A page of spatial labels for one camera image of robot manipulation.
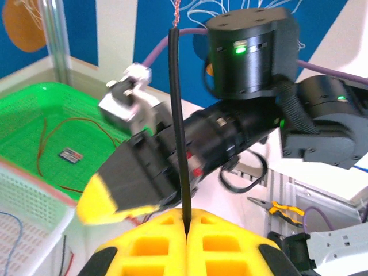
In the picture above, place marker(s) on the aluminium corner post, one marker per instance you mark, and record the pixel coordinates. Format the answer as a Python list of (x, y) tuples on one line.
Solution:
[(56, 43)]

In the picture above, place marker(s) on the small black red card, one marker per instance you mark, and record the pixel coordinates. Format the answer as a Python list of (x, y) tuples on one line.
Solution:
[(71, 156)]

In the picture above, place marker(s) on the aluminium frame rail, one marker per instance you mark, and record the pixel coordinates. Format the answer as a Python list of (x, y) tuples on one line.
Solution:
[(283, 184)]

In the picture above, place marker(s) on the white plastic basket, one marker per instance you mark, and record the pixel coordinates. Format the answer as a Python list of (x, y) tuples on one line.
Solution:
[(34, 201)]

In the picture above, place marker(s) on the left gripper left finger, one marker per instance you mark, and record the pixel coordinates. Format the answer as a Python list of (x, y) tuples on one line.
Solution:
[(149, 250)]

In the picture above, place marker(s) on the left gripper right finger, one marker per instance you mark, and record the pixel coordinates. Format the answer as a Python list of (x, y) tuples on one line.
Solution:
[(227, 250)]

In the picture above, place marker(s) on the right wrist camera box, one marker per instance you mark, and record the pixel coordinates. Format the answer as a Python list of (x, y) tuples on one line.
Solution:
[(126, 106)]

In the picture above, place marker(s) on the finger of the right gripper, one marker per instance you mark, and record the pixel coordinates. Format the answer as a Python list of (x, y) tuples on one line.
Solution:
[(129, 178), (161, 210)]

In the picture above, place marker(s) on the green plastic basket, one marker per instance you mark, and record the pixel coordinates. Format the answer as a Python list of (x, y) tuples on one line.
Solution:
[(23, 115)]

